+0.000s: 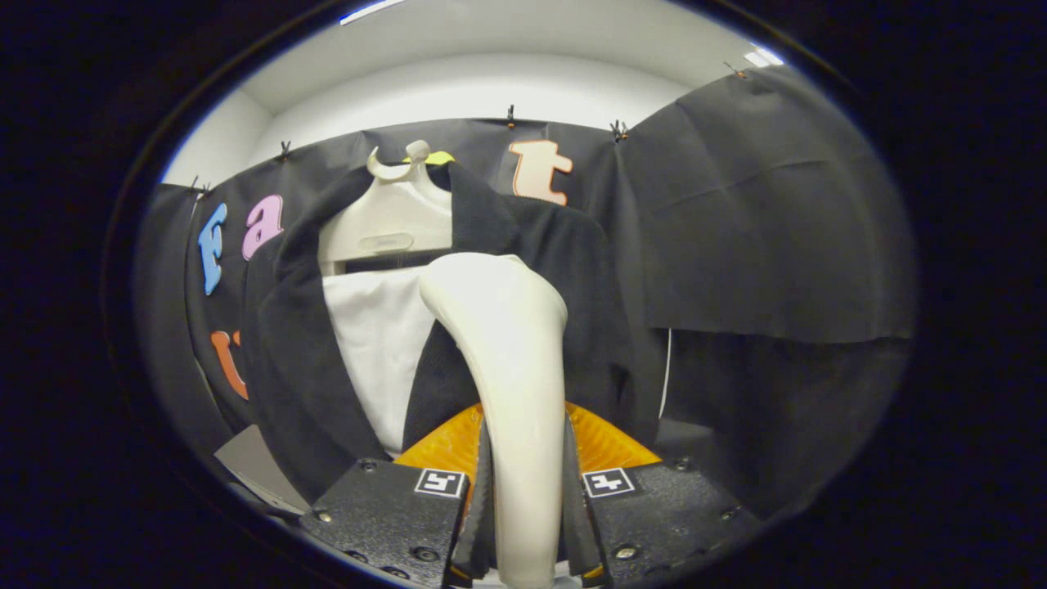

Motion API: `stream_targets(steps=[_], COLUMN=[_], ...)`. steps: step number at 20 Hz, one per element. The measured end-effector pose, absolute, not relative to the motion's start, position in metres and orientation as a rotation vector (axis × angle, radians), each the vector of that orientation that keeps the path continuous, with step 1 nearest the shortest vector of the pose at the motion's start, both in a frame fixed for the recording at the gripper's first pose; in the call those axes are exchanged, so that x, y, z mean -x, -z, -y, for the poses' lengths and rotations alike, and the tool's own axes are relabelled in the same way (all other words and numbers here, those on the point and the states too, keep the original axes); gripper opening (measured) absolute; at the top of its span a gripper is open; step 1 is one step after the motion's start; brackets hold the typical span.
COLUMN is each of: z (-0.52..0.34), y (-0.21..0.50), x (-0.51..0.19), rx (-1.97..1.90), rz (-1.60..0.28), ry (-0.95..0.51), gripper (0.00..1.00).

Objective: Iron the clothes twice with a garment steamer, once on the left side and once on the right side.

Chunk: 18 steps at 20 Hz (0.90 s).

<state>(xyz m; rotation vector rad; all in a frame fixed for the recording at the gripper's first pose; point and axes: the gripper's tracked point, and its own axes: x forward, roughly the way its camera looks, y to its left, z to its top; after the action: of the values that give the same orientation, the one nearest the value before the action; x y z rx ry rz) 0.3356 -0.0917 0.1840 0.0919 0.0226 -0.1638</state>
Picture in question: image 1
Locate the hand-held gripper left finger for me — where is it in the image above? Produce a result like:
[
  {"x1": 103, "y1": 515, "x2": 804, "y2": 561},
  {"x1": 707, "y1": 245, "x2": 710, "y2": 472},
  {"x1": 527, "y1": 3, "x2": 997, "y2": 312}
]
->
[{"x1": 296, "y1": 402, "x2": 496, "y2": 588}]

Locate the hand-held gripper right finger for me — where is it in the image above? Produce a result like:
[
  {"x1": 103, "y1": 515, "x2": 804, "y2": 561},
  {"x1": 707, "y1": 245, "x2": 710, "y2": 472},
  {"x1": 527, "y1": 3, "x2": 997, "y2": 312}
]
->
[{"x1": 560, "y1": 401, "x2": 766, "y2": 588}]

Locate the white garment steamer head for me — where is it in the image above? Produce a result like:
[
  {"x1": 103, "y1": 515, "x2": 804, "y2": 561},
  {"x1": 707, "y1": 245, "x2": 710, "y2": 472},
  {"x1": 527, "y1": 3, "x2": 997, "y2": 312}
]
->
[{"x1": 419, "y1": 252, "x2": 569, "y2": 589}]

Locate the white shirt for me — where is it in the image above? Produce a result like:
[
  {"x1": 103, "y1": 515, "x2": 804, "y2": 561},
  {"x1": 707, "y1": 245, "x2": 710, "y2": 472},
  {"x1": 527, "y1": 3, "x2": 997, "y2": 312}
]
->
[{"x1": 321, "y1": 266, "x2": 438, "y2": 459}]

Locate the black blazer jacket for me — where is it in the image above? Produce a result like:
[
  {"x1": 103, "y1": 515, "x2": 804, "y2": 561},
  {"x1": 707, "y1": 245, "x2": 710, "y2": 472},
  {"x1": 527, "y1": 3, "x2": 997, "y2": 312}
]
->
[{"x1": 237, "y1": 160, "x2": 667, "y2": 504}]

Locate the grey cabinet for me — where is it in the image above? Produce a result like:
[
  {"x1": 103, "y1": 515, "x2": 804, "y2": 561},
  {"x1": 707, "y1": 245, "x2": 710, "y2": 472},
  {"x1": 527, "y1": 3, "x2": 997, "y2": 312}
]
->
[{"x1": 213, "y1": 424, "x2": 312, "y2": 516}]

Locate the white plastic hanger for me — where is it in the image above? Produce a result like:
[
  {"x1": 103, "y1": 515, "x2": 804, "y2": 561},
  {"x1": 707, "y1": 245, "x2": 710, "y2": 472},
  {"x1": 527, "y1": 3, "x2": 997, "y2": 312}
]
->
[{"x1": 317, "y1": 139, "x2": 453, "y2": 277}]

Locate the black backdrop cloth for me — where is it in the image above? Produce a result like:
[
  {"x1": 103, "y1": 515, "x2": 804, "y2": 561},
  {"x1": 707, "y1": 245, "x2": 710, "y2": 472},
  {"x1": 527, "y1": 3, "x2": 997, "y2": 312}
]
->
[{"x1": 135, "y1": 64, "x2": 917, "y2": 524}]

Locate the thin white cord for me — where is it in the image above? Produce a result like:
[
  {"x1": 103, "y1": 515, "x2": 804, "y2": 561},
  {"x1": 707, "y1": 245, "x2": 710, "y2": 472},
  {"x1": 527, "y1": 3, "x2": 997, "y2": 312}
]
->
[{"x1": 658, "y1": 327, "x2": 673, "y2": 420}]

